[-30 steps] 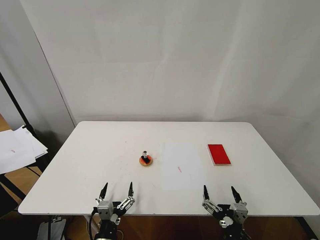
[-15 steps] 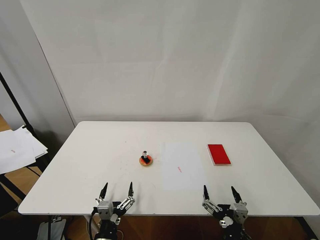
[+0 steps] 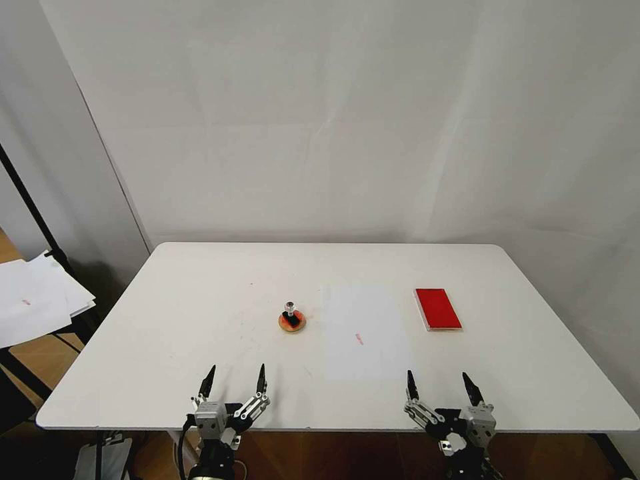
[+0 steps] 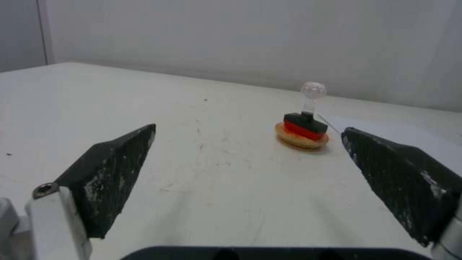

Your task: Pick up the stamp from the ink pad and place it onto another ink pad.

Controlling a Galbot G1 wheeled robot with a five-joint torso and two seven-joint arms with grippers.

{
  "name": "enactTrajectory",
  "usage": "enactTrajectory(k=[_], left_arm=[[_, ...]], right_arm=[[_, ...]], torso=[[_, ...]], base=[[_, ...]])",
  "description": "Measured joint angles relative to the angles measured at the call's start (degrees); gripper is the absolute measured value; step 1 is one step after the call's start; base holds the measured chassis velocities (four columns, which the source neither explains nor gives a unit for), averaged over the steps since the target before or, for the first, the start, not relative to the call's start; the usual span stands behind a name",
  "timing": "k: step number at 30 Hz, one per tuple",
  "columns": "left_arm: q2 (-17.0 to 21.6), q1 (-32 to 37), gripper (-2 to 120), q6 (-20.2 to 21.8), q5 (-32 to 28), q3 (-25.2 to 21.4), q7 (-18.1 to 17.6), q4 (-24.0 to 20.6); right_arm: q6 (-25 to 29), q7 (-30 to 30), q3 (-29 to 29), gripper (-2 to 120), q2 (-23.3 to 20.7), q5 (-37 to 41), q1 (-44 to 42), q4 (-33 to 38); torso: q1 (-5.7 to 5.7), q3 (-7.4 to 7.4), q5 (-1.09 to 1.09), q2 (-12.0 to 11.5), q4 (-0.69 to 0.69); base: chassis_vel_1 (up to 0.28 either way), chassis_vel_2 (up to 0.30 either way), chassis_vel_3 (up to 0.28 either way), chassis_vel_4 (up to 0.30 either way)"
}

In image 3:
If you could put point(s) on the black table leg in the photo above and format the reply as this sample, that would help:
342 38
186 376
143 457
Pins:
612 457
100 455

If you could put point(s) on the black stand pole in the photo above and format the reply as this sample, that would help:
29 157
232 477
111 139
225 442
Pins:
31 202

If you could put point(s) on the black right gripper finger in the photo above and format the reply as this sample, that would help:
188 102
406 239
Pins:
411 389
472 391

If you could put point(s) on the white paper sheet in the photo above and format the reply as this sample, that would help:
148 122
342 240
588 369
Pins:
367 332

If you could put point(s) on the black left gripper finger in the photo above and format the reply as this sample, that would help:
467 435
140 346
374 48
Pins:
206 387
260 382

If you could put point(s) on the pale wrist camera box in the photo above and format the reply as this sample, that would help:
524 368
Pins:
209 417
480 421

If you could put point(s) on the rectangular red ink pad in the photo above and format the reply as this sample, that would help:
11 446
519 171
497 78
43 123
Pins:
438 309

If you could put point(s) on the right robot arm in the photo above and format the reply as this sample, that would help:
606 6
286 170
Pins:
470 476

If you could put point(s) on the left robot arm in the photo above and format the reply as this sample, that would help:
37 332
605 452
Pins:
210 475

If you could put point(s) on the stack of white papers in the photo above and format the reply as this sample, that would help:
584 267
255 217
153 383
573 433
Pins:
35 300

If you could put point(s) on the black stamp with silver knob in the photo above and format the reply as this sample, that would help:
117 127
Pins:
290 311

